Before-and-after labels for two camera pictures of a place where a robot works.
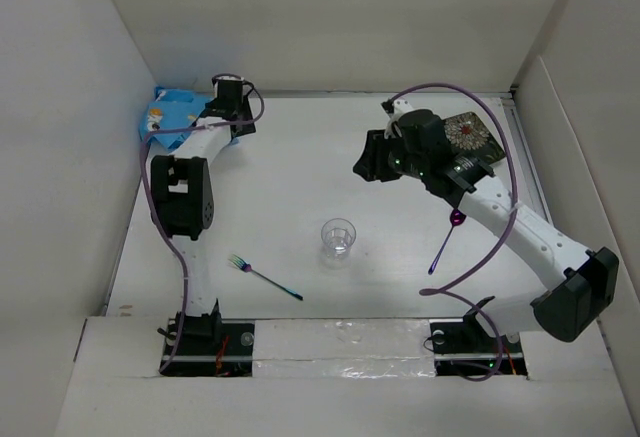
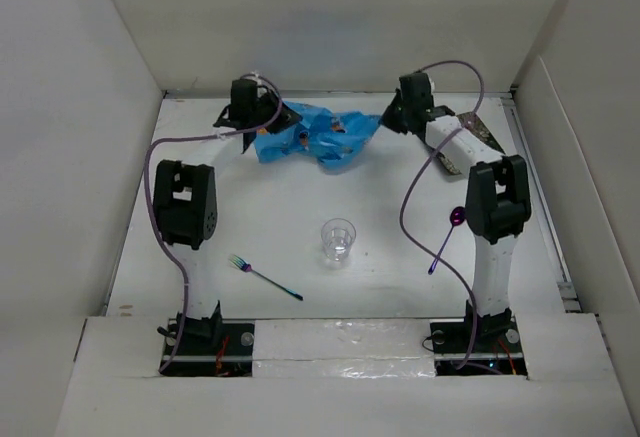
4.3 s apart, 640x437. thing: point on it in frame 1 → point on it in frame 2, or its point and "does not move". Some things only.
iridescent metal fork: [236, 261] does not move
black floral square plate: [468, 136] does not move
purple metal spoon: [456, 218] does not move
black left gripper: [245, 126] → [287, 118]
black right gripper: [371, 170] → [389, 119]
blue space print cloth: [171, 108] → [331, 138]
